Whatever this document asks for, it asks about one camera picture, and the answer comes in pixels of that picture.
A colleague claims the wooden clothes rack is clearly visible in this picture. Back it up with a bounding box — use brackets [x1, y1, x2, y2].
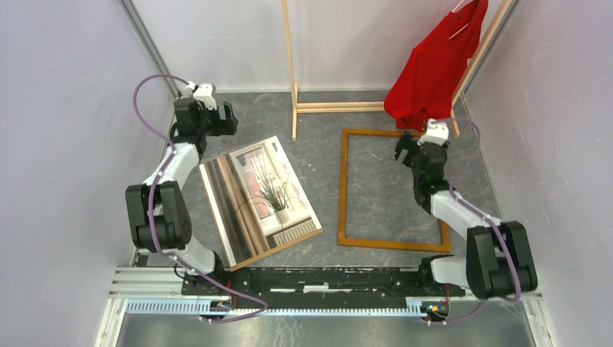
[280, 0, 518, 140]

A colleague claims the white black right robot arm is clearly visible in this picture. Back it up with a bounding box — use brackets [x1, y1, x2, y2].
[394, 133, 539, 300]

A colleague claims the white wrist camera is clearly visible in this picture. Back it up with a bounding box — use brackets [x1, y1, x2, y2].
[183, 82, 218, 111]
[417, 119, 450, 147]

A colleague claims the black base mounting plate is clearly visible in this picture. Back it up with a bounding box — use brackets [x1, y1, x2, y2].
[181, 267, 466, 311]

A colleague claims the aluminium rail frame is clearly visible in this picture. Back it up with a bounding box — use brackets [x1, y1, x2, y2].
[93, 0, 559, 347]

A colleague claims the white clothes hanger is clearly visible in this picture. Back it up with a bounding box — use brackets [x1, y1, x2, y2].
[449, 0, 488, 41]

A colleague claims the red t-shirt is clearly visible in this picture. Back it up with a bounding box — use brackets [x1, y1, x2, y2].
[384, 11, 481, 132]

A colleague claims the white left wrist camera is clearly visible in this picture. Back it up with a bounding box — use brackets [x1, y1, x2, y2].
[183, 82, 218, 111]

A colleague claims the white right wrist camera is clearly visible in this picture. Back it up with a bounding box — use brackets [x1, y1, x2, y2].
[417, 119, 450, 147]

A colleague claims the wooden picture frame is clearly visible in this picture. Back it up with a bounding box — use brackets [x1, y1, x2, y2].
[337, 128, 452, 254]

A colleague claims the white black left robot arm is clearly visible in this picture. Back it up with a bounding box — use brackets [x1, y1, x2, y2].
[125, 98, 239, 295]

